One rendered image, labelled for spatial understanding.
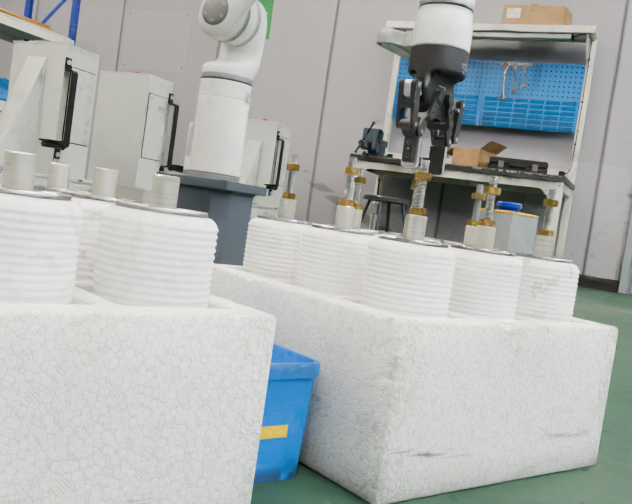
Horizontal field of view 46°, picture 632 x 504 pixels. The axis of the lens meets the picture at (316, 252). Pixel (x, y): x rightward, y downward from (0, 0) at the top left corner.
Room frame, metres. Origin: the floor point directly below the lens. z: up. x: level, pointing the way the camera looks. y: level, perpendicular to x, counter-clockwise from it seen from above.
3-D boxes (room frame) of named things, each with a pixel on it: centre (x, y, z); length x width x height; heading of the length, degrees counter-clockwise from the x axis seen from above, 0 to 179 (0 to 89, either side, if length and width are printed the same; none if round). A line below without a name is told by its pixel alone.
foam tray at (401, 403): (0.96, -0.12, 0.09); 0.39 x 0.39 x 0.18; 39
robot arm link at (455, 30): (0.97, -0.11, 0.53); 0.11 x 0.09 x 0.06; 54
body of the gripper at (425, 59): (0.96, -0.12, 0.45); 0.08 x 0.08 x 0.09
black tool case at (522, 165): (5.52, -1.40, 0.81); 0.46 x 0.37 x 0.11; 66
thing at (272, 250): (0.98, 0.05, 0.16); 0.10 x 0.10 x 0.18
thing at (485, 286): (0.87, -0.19, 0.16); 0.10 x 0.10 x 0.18
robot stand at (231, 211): (1.31, 0.20, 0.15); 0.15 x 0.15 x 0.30; 66
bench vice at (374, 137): (5.66, -0.31, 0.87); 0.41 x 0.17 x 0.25; 156
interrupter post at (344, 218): (0.89, -0.03, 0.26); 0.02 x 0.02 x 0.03
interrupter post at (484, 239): (0.87, -0.19, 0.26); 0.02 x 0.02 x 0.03
